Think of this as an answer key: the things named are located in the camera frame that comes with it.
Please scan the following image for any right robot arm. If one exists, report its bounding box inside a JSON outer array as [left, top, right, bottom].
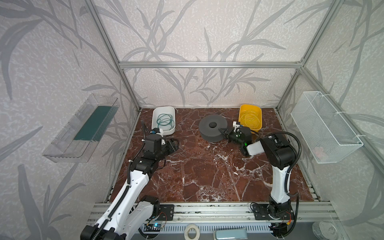
[[219, 122, 302, 220]]

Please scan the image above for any white wire basket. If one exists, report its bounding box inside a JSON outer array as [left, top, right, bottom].
[[291, 91, 364, 164]]

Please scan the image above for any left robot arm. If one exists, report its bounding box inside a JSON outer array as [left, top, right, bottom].
[[80, 134, 179, 240]]

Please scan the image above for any white tape roll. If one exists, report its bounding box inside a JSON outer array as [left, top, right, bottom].
[[184, 224, 201, 240]]

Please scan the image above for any clear wall shelf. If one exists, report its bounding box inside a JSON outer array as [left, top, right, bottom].
[[43, 94, 120, 163]]

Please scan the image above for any white plastic bin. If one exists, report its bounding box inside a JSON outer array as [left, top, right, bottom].
[[151, 106, 176, 136]]

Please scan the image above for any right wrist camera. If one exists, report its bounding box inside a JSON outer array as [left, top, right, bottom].
[[233, 121, 242, 132]]

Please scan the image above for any yellow cable coil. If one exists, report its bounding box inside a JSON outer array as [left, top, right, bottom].
[[241, 109, 261, 130]]

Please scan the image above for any yellow plastic bin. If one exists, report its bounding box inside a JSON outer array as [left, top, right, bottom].
[[238, 104, 262, 132]]

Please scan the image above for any grey perforated spool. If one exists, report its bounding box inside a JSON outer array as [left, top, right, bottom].
[[199, 115, 228, 143]]

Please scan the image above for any light blue box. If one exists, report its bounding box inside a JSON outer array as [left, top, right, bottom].
[[214, 229, 248, 240]]

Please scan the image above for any aluminium mounting rail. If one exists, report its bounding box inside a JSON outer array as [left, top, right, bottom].
[[86, 201, 340, 224]]

